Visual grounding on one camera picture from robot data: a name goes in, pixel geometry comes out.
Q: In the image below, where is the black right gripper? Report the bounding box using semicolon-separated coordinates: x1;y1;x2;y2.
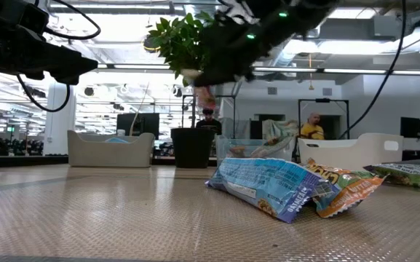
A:
194;14;298;87

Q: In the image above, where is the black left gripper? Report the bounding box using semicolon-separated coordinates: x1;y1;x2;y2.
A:
0;25;98;87

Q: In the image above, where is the light blue oatmeal granola bar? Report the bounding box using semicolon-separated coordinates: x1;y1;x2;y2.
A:
205;156;336;224

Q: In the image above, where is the orange peanut butter granola bar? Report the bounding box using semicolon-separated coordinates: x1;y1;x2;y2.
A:
304;158;389;219

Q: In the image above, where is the green white granola bar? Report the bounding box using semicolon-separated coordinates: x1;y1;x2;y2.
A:
362;159;420;192

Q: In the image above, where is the white round pillar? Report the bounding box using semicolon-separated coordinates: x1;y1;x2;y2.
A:
43;82;77;156

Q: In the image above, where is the person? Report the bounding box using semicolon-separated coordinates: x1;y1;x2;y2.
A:
195;107;223;135
299;112;326;141

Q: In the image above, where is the clear plastic bin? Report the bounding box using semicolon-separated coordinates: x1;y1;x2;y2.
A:
215;134;298;161

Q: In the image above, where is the light draped cloth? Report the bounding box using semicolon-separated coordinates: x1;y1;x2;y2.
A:
262;119;301;141

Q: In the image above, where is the green plant in black pot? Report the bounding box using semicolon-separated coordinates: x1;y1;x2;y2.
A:
146;10;218;170

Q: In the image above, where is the white plastic bin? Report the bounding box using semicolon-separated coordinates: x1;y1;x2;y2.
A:
297;132;405;172
66;130;156;169

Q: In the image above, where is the black monitor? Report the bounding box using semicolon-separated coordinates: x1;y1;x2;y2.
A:
116;113;160;141

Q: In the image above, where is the translucent mat with black border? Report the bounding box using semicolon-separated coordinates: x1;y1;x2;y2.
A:
0;176;420;262

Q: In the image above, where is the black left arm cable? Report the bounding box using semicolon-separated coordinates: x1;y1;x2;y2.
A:
44;0;102;41
15;72;71;113

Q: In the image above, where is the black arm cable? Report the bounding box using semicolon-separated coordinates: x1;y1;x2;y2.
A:
44;0;102;41
338;0;408;140
15;72;71;113

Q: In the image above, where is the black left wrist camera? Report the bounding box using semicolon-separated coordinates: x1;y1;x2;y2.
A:
11;1;49;36

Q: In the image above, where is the yellow hanging cable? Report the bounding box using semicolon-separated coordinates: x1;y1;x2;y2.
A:
129;82;151;136

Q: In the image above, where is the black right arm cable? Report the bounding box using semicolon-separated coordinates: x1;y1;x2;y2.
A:
338;0;408;140

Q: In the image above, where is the black wall screen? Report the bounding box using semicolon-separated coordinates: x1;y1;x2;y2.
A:
400;116;420;140

